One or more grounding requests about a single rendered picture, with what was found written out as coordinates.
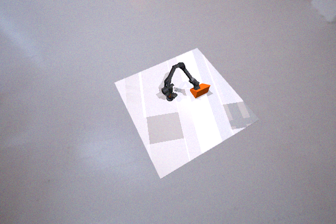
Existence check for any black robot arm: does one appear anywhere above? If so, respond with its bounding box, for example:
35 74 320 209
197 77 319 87
161 62 200 97

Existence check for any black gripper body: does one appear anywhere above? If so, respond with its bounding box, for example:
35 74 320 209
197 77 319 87
169 90 177 99

